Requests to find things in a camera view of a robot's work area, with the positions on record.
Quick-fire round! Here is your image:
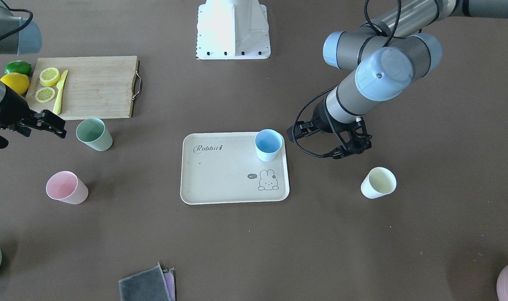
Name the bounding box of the beige rabbit tray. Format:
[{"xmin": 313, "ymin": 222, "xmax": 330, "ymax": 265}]
[{"xmin": 180, "ymin": 132, "xmax": 290, "ymax": 204}]

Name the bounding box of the yellow plastic knife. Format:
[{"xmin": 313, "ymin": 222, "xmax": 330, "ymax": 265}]
[{"xmin": 53, "ymin": 70, "xmax": 69, "ymax": 115}]

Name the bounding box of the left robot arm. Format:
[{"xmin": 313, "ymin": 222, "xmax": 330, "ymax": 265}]
[{"xmin": 287, "ymin": 0, "xmax": 508, "ymax": 159}]

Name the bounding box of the green lime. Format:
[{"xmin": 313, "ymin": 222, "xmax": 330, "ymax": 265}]
[{"xmin": 5, "ymin": 60, "xmax": 32, "ymax": 76}]

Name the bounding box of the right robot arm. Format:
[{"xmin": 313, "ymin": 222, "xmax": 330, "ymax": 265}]
[{"xmin": 0, "ymin": 0, "xmax": 67, "ymax": 149}]

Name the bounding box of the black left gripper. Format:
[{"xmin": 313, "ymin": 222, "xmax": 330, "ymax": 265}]
[{"xmin": 286, "ymin": 101, "xmax": 372, "ymax": 159}]

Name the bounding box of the light blue cup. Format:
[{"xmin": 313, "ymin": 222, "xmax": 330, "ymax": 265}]
[{"xmin": 254, "ymin": 129, "xmax": 283, "ymax": 162}]

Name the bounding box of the purple cloth under grey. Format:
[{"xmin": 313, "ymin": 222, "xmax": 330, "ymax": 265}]
[{"xmin": 162, "ymin": 268, "xmax": 176, "ymax": 301}]

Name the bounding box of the green cup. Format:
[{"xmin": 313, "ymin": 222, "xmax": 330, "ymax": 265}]
[{"xmin": 76, "ymin": 118, "xmax": 113, "ymax": 152}]

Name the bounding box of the grey folded cloth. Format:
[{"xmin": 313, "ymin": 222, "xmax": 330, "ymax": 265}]
[{"xmin": 118, "ymin": 264, "xmax": 170, "ymax": 301}]

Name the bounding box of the pink cup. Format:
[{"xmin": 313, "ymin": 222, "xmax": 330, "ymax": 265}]
[{"xmin": 46, "ymin": 171, "xmax": 88, "ymax": 204}]

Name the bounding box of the lemon slice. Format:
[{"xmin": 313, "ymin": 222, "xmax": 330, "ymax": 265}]
[
  {"xmin": 34, "ymin": 87, "xmax": 56, "ymax": 103},
  {"xmin": 38, "ymin": 67, "xmax": 61, "ymax": 87}
]

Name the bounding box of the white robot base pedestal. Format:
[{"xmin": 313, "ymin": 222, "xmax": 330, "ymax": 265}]
[{"xmin": 195, "ymin": 0, "xmax": 271, "ymax": 60}]

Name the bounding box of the lemon slice upper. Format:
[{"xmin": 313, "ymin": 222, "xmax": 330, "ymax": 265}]
[{"xmin": 38, "ymin": 67, "xmax": 61, "ymax": 87}]

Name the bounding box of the cream white cup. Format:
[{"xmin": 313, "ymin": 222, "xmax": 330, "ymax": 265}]
[{"xmin": 361, "ymin": 166, "xmax": 397, "ymax": 199}]

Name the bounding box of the lemon slice lower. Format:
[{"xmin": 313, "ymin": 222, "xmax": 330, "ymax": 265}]
[{"xmin": 34, "ymin": 87, "xmax": 56, "ymax": 103}]

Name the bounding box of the bamboo cutting board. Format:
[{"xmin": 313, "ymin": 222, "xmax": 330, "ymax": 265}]
[{"xmin": 25, "ymin": 56, "xmax": 139, "ymax": 120}]

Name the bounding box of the whole lemon near lime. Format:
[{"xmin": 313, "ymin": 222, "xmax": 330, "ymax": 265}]
[{"xmin": 0, "ymin": 72, "xmax": 30, "ymax": 95}]

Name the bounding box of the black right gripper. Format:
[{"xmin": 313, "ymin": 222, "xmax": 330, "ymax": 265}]
[{"xmin": 0, "ymin": 84, "xmax": 67, "ymax": 149}]

